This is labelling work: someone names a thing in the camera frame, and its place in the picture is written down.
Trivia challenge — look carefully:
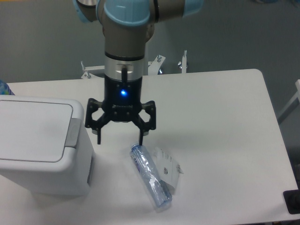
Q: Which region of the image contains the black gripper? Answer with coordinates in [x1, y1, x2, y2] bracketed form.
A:
[84, 76, 157, 146]

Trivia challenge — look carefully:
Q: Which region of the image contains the white push-lid trash can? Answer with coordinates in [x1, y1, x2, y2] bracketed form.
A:
[0, 95, 95, 195]

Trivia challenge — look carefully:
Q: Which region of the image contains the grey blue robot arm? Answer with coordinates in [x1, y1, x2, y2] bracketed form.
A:
[73, 0, 203, 143]

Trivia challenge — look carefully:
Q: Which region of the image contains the clear plastic water bottle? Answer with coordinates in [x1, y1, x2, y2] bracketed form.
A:
[129, 144, 173, 208]

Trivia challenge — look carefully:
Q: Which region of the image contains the blue patterned object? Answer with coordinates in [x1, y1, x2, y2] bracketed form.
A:
[0, 80, 14, 95]

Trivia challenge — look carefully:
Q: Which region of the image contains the black table clamp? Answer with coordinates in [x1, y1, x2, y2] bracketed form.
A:
[283, 189, 300, 215]

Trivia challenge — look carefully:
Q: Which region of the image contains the white metal base frame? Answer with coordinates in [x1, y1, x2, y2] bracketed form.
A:
[80, 50, 189, 80]

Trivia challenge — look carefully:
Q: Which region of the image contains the white frame at right edge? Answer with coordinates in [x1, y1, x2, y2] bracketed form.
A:
[277, 79, 300, 125]

